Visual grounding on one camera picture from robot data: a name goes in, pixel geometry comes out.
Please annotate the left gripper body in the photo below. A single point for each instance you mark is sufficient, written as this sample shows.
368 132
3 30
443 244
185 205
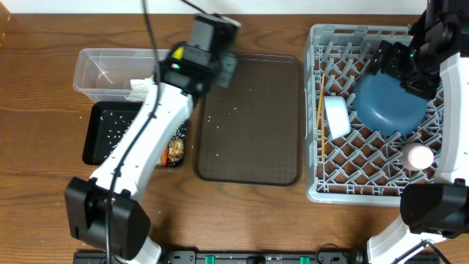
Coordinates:
221 68

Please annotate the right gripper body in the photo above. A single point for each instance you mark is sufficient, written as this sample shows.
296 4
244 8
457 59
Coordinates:
405 67

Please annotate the large blue plate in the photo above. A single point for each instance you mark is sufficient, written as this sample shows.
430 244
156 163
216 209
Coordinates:
383 105

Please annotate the yellow-green snack wrapper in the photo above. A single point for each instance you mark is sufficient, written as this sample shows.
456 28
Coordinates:
178 53

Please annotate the wooden chopstick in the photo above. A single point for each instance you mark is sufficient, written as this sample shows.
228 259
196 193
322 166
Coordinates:
319 111
322 127

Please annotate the light blue rice bowl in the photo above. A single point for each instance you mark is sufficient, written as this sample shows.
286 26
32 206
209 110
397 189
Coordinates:
337 116

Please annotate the white paper napkin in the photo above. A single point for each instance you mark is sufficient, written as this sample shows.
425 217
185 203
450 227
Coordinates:
141 88

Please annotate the brown morel mushroom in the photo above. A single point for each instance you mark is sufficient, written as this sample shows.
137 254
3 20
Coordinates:
176 150

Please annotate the white pink cup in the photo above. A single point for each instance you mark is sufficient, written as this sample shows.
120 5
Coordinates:
416 156

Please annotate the orange carrot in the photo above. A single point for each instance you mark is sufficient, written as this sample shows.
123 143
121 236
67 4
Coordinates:
164 157

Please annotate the pile of white rice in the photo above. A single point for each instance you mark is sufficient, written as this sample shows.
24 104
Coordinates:
112 127

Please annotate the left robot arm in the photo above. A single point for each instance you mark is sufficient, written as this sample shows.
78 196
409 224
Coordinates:
105 211

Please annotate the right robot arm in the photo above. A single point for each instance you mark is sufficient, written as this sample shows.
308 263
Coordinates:
437 56

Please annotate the grey dishwasher rack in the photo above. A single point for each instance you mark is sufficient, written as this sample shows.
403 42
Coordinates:
364 167

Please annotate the brown serving tray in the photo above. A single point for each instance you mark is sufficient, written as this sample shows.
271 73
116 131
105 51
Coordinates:
252 132

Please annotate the clear plastic bin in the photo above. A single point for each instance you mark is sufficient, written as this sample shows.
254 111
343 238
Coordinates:
106 74

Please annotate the black plastic tray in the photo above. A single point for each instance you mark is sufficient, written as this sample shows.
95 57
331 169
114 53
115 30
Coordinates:
98 109

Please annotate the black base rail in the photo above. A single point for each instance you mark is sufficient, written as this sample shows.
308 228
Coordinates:
189 257

